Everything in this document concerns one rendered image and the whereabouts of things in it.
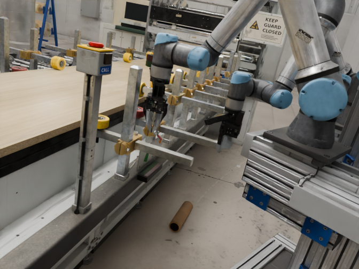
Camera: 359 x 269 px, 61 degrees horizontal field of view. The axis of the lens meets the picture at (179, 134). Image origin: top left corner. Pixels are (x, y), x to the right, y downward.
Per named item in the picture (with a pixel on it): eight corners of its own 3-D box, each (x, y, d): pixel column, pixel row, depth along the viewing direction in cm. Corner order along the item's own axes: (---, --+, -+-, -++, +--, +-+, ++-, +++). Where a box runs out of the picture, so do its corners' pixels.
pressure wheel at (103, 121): (103, 138, 133) (106, 113, 129) (109, 145, 126) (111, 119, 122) (85, 138, 129) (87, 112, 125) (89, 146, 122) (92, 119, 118)
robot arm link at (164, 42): (173, 36, 98) (151, 30, 101) (168, 69, 102) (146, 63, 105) (184, 37, 105) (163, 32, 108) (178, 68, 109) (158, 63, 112)
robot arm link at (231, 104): (225, 97, 126) (228, 95, 133) (223, 108, 128) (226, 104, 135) (243, 102, 124) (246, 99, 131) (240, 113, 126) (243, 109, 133)
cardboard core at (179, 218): (193, 203, 231) (180, 224, 204) (191, 212, 234) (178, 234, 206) (184, 199, 233) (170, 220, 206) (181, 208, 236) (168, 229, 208)
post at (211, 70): (203, 121, 240) (216, 60, 224) (201, 123, 237) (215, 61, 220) (198, 120, 241) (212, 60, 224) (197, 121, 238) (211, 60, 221)
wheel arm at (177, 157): (192, 166, 118) (194, 156, 116) (189, 169, 115) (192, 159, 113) (95, 134, 129) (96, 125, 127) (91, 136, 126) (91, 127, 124)
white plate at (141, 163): (161, 151, 154) (164, 133, 151) (137, 171, 131) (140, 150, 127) (160, 151, 154) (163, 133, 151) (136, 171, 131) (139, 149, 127)
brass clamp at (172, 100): (184, 102, 168) (186, 93, 167) (176, 107, 156) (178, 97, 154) (174, 99, 170) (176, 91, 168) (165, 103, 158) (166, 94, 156)
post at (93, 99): (91, 207, 101) (105, 73, 86) (82, 215, 97) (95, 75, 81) (79, 203, 102) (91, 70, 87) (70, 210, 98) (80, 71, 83)
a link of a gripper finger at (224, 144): (227, 157, 133) (232, 138, 130) (214, 153, 135) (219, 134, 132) (228, 155, 136) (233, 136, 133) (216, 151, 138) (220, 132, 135)
